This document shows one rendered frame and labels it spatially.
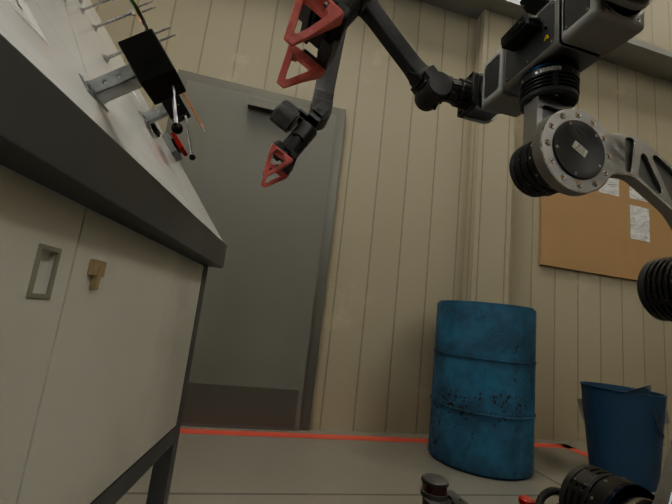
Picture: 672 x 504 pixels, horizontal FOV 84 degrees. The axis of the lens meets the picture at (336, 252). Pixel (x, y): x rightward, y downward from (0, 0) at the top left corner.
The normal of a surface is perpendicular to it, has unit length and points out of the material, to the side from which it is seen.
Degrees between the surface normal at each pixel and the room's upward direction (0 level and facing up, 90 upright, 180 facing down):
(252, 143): 90
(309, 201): 90
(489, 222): 90
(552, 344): 90
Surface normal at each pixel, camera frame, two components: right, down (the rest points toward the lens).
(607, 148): 0.24, -0.14
